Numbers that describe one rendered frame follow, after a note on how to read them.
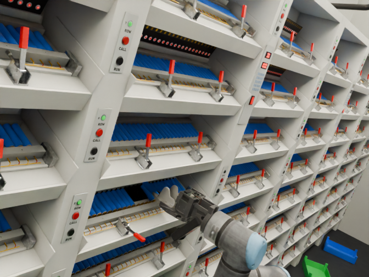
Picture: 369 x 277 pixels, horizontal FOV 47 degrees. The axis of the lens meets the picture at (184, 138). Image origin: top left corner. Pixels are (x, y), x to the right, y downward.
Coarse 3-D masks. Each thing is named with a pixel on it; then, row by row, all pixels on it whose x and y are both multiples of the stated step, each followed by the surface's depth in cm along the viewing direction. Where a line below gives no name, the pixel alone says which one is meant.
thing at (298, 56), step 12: (288, 24) 185; (288, 36) 194; (276, 48) 146; (288, 48) 162; (300, 48) 195; (312, 48) 183; (276, 60) 153; (288, 60) 161; (300, 60) 177; (312, 60) 184; (324, 60) 196; (300, 72) 180; (312, 72) 191
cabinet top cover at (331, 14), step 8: (296, 0) 170; (304, 0) 163; (312, 0) 157; (320, 0) 162; (296, 8) 193; (304, 8) 185; (312, 8) 177; (320, 8) 170; (328, 8) 172; (320, 16) 193; (328, 16) 185; (336, 16) 184
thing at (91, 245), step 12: (156, 180) 148; (180, 180) 157; (192, 180) 154; (96, 192) 123; (204, 192) 152; (144, 216) 129; (156, 216) 132; (168, 216) 136; (132, 228) 121; (144, 228) 124; (156, 228) 129; (168, 228) 138; (84, 240) 100; (96, 240) 109; (108, 240) 111; (120, 240) 115; (132, 240) 122; (84, 252) 103; (96, 252) 109
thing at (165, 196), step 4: (164, 188) 128; (168, 188) 127; (160, 192) 128; (164, 192) 128; (168, 192) 127; (156, 196) 129; (160, 196) 128; (164, 196) 128; (168, 196) 127; (156, 200) 129; (160, 200) 128; (164, 200) 128; (168, 200) 127; (172, 200) 126; (168, 204) 127; (172, 204) 126
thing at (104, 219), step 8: (128, 208) 123; (136, 208) 125; (144, 208) 127; (152, 208) 131; (104, 216) 114; (112, 216) 116; (120, 216) 118; (128, 216) 122; (88, 224) 108; (96, 224) 111; (112, 224) 115
